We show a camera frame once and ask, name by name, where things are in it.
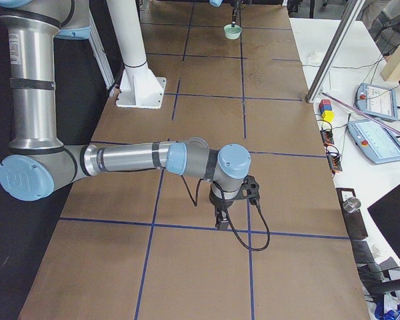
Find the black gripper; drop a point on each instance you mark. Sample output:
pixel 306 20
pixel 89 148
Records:
pixel 234 13
pixel 218 202

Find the mint green bowl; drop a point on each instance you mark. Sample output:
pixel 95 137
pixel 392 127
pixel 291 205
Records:
pixel 232 32

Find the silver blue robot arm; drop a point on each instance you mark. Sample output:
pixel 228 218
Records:
pixel 217 3
pixel 39 163

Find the black orange power adapter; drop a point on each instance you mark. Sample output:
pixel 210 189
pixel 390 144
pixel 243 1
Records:
pixel 334 161
pixel 327 137

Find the steel tumbler cup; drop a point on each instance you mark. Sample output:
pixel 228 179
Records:
pixel 351 205

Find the red blue block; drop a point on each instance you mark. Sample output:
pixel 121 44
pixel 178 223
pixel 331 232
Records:
pixel 325 105

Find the yellow block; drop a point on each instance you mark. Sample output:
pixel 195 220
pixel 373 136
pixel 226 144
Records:
pixel 328 115

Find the black computer monitor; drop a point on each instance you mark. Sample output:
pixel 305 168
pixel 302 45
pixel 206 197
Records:
pixel 386 214

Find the far teach pendant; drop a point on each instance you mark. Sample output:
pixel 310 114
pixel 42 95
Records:
pixel 377 101

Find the teach pendant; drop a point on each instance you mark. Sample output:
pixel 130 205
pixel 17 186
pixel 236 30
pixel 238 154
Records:
pixel 377 143
pixel 377 101

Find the near teach pendant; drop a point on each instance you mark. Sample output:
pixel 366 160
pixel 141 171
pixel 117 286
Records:
pixel 377 143

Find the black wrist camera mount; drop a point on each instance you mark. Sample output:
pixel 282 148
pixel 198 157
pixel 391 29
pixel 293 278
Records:
pixel 249 190

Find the aluminium frame post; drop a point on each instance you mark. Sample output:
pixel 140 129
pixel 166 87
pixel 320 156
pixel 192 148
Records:
pixel 349 16

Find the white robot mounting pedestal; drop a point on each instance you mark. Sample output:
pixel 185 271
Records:
pixel 139 87

